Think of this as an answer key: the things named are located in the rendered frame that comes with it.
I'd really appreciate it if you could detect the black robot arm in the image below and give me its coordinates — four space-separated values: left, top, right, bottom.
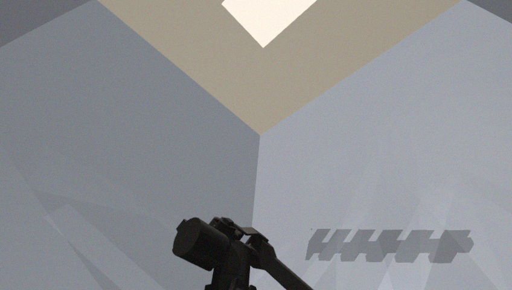
172 217 313 290

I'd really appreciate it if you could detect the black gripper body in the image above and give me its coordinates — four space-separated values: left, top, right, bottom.
205 274 249 290

